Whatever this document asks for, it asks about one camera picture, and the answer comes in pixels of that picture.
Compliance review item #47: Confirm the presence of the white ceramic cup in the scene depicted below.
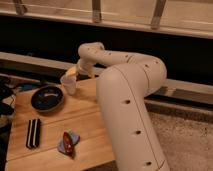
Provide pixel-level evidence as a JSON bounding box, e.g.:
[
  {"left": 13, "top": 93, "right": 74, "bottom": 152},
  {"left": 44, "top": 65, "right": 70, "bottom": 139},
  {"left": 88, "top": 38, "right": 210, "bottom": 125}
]
[{"left": 60, "top": 75, "right": 76, "bottom": 95}]

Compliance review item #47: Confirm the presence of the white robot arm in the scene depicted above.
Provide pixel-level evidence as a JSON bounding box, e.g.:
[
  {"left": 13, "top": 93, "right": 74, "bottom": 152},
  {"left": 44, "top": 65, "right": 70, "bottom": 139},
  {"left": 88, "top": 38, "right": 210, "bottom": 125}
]
[{"left": 77, "top": 42, "right": 170, "bottom": 171}]

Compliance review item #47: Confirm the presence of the dark ceramic bowl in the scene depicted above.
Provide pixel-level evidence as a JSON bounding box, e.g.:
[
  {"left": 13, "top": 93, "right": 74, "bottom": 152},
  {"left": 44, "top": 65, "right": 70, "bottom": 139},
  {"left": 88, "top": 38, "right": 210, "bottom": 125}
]
[{"left": 31, "top": 86, "right": 64, "bottom": 112}]

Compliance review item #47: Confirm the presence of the wooden board table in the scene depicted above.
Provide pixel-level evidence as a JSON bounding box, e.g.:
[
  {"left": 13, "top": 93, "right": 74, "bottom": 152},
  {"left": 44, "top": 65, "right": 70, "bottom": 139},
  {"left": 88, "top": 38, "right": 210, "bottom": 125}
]
[{"left": 5, "top": 79, "right": 114, "bottom": 171}]

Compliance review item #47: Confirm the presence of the dark clutter at left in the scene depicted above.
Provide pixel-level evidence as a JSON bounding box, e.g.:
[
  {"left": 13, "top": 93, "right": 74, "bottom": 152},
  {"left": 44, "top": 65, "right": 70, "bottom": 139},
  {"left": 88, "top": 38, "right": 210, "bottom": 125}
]
[{"left": 0, "top": 76, "right": 17, "bottom": 128}]

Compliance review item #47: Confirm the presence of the red toy on blue cloth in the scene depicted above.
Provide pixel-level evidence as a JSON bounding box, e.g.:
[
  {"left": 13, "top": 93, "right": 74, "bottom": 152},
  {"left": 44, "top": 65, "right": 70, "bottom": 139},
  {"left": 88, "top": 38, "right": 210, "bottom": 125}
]
[{"left": 57, "top": 132, "right": 80, "bottom": 157}]

